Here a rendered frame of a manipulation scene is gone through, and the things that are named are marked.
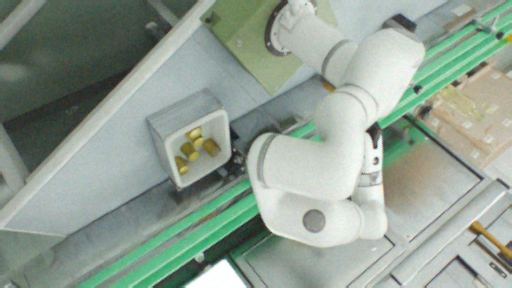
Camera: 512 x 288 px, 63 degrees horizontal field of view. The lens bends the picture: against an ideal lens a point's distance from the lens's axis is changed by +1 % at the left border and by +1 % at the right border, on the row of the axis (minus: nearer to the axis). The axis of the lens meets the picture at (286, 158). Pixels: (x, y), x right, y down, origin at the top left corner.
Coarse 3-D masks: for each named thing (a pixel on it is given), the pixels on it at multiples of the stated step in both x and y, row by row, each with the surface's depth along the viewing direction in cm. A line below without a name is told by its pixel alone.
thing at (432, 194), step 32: (384, 128) 166; (416, 128) 167; (384, 160) 157; (416, 160) 158; (448, 160) 159; (384, 192) 149; (416, 192) 150; (448, 192) 151; (480, 192) 148; (256, 224) 140; (416, 224) 143; (448, 224) 140; (416, 256) 132; (448, 256) 135; (480, 256) 138
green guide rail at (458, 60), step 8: (504, 32) 170; (488, 40) 166; (496, 40) 167; (472, 48) 163; (480, 48) 163; (456, 56) 160; (464, 56) 160; (448, 64) 157; (456, 64) 157; (432, 72) 154; (440, 72) 154; (424, 80) 151; (432, 80) 151; (408, 88) 148; (408, 96) 146
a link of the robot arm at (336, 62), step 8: (344, 40) 84; (336, 48) 83; (344, 48) 83; (352, 48) 83; (328, 56) 84; (336, 56) 83; (344, 56) 82; (352, 56) 83; (328, 64) 84; (336, 64) 83; (344, 64) 82; (328, 72) 85; (336, 72) 83; (344, 72) 82; (328, 80) 87; (336, 80) 84; (408, 80) 78; (400, 88) 78; (400, 96) 80; (392, 104) 80; (384, 112) 81
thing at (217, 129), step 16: (224, 112) 103; (192, 128) 99; (208, 128) 115; (224, 128) 108; (176, 144) 111; (192, 144) 115; (224, 144) 115; (208, 160) 118; (224, 160) 119; (176, 176) 108; (192, 176) 115
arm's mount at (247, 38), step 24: (216, 0) 90; (240, 0) 88; (264, 0) 85; (312, 0) 94; (216, 24) 88; (240, 24) 86; (264, 24) 89; (336, 24) 106; (240, 48) 89; (264, 48) 94; (264, 72) 99; (288, 72) 106
